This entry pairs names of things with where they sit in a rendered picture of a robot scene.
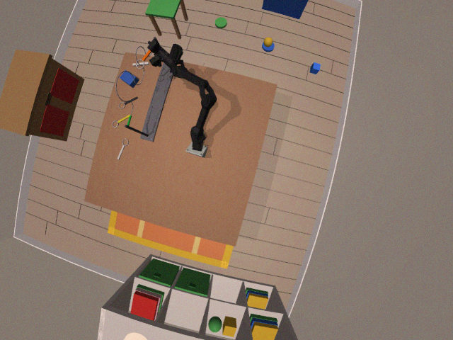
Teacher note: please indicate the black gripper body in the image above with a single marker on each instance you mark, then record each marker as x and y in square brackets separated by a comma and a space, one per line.
[154, 46]

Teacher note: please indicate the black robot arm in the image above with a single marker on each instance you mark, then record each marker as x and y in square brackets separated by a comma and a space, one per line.
[207, 100]

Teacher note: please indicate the blue rectangular block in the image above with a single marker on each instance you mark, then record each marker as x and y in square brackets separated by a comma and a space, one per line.
[127, 78]

